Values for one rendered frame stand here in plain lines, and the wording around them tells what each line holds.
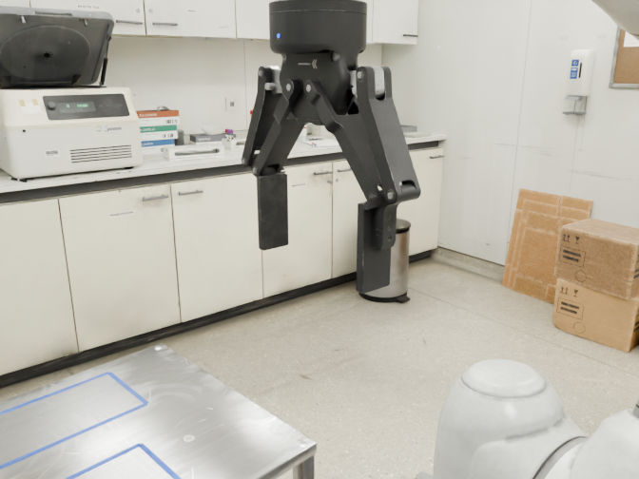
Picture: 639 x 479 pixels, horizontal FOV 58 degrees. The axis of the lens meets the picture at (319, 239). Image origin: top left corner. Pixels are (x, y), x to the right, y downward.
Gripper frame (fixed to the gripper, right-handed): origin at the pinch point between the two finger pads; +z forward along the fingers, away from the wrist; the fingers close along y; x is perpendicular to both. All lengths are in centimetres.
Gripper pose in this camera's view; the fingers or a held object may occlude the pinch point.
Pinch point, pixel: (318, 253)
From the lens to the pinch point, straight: 49.4
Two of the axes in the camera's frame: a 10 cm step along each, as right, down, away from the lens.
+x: -7.8, 1.9, -6.0
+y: -6.3, -2.3, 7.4
